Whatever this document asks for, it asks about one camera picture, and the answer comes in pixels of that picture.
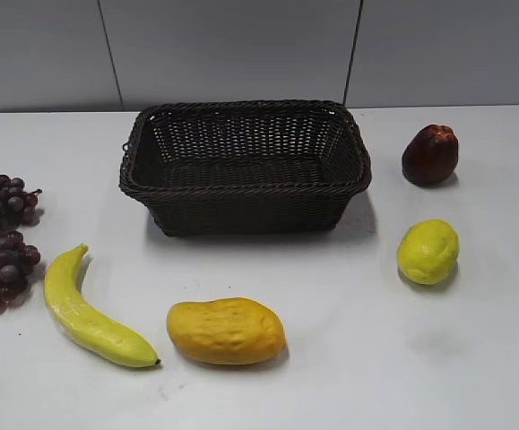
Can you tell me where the dark purple grape bunch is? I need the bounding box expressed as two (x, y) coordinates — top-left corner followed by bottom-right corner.
(0, 174), (42, 313)

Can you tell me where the dark red apple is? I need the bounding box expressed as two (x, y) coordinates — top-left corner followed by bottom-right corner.
(402, 125), (459, 186)

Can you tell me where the yellow banana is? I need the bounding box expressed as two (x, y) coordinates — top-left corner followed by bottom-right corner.
(44, 244), (160, 368)

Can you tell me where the yellow orange mango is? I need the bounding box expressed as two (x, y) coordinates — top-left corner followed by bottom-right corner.
(166, 297), (286, 366)

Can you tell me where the yellow lemon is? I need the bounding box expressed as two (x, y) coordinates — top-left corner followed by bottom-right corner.
(396, 219), (460, 286)

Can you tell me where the black woven basket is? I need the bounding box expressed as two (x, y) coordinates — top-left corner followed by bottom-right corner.
(119, 99), (372, 237)

